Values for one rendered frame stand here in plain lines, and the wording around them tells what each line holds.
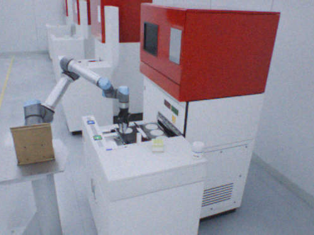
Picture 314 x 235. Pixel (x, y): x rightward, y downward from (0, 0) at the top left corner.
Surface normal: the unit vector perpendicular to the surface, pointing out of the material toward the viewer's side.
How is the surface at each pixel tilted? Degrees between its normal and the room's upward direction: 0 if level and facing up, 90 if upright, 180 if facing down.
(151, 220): 90
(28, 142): 90
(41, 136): 90
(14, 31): 90
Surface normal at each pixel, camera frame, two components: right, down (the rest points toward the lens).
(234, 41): 0.37, 0.40
